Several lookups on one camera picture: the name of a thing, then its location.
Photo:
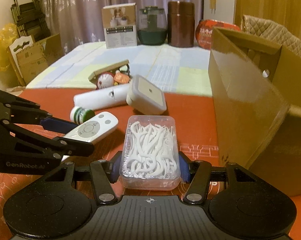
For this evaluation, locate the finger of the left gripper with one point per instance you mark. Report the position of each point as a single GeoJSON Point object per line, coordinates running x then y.
{"type": "Point", "coordinates": [58, 125]}
{"type": "Point", "coordinates": [74, 147]}

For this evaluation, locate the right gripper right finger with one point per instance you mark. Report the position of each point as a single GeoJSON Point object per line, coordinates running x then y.
{"type": "Point", "coordinates": [189, 168]}

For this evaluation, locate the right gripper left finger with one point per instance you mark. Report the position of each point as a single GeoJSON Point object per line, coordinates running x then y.
{"type": "Point", "coordinates": [111, 168]}

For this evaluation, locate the green white lip balm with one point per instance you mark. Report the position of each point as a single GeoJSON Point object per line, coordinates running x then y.
{"type": "Point", "coordinates": [79, 115]}

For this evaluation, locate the clear floss pick box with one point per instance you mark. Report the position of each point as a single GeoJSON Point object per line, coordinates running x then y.
{"type": "Point", "coordinates": [150, 158]}

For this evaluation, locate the white remote control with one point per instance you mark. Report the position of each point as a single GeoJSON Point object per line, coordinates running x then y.
{"type": "Point", "coordinates": [94, 129]}

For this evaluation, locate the red flat cardboard sheet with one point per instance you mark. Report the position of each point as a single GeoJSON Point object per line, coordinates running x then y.
{"type": "Point", "coordinates": [195, 129]}

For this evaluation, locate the white cylindrical device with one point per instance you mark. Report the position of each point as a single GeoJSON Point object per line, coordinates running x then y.
{"type": "Point", "coordinates": [103, 98]}

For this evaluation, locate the cardboard box on floor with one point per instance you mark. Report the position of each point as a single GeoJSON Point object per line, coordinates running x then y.
{"type": "Point", "coordinates": [29, 58]}

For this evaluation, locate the white square night light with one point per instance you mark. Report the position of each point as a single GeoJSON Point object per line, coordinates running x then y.
{"type": "Point", "coordinates": [145, 97]}

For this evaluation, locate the gold TP-Link router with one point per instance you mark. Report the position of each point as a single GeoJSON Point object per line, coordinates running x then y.
{"type": "Point", "coordinates": [108, 70]}

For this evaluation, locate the yellow plastic bag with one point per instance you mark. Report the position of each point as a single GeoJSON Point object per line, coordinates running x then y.
{"type": "Point", "coordinates": [8, 34]}

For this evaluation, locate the brown cardboard box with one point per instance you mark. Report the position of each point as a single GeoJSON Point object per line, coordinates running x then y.
{"type": "Point", "coordinates": [256, 89]}

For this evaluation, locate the folding hand cart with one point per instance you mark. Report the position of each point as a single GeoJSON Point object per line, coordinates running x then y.
{"type": "Point", "coordinates": [30, 20]}

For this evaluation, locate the white product box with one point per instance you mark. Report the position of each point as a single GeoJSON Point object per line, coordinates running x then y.
{"type": "Point", "coordinates": [119, 25]}

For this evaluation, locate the red instant rice meal box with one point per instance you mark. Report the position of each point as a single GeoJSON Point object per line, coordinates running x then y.
{"type": "Point", "coordinates": [203, 32]}

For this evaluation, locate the green glass jar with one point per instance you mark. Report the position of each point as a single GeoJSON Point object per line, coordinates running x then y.
{"type": "Point", "coordinates": [152, 26]}

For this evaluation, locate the brown cylindrical canister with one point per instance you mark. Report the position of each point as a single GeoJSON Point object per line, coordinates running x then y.
{"type": "Point", "coordinates": [180, 24]}

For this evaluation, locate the beige quilted chair cushion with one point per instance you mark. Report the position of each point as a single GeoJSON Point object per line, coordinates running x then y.
{"type": "Point", "coordinates": [271, 31]}

